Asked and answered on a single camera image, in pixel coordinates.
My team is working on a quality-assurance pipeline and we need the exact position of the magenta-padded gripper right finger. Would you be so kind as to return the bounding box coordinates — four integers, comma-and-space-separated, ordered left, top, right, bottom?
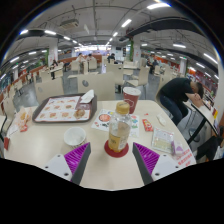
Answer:
131, 142, 183, 186

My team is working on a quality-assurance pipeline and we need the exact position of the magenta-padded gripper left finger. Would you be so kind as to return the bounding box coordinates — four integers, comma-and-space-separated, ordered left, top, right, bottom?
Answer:
43, 141, 92, 186

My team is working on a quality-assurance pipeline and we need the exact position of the clear yellow-capped drink bottle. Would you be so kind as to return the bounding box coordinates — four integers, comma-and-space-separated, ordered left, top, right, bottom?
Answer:
107, 100, 133, 154

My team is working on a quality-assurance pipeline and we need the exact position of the clear plastic packet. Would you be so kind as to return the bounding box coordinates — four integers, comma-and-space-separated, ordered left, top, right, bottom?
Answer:
151, 126, 175, 154

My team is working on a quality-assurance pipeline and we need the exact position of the small purple packet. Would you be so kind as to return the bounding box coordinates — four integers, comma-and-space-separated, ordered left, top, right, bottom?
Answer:
171, 141, 185, 156

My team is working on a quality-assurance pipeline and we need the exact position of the red sauce packet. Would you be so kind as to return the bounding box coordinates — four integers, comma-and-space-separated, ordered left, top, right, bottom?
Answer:
142, 118, 155, 132

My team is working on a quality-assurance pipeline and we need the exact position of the flat round red coaster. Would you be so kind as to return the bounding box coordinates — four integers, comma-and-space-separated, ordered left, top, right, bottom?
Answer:
103, 139, 130, 159

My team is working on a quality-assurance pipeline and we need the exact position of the small white tissue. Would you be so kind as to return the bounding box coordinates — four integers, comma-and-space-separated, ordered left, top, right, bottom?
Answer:
156, 113, 168, 126

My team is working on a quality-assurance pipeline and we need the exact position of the brown food piece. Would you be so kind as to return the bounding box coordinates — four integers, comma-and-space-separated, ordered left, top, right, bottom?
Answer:
73, 107, 87, 120

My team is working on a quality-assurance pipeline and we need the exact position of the colourful printed paper placemat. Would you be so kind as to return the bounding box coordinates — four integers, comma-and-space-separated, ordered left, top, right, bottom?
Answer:
91, 108, 141, 138

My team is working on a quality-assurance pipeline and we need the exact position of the dark brown food tray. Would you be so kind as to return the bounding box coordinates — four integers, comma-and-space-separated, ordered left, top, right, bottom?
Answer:
31, 93, 99, 124

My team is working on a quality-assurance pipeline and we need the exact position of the printed paper tray liner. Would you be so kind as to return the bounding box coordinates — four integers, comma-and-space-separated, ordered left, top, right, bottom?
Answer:
34, 95, 91, 123

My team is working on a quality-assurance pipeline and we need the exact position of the red paper cup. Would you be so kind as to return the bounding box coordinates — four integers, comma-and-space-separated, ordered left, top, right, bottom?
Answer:
122, 86, 142, 115

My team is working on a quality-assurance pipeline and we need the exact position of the crumpled white napkin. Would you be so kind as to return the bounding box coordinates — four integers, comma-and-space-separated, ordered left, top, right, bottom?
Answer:
79, 89, 96, 104

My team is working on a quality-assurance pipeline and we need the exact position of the clear plastic food bag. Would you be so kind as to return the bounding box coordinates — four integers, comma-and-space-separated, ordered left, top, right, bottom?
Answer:
12, 105, 34, 133

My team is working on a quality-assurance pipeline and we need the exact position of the white black-edged table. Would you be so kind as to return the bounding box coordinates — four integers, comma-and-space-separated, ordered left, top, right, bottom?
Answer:
183, 99, 222, 146

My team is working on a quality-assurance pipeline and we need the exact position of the beige chair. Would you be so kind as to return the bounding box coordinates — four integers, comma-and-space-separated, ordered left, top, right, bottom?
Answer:
76, 72, 116, 102
34, 77, 65, 103

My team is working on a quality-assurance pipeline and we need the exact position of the group of beige chairs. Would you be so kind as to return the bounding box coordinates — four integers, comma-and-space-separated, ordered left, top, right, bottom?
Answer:
0, 56, 174, 113

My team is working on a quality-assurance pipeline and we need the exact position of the ceiling air conditioner unit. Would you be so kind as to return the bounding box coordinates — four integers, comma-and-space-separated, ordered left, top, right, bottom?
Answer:
59, 18, 81, 30

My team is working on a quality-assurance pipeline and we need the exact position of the group of ceiling lights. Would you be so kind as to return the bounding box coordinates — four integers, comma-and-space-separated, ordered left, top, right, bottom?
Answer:
0, 2, 219, 81

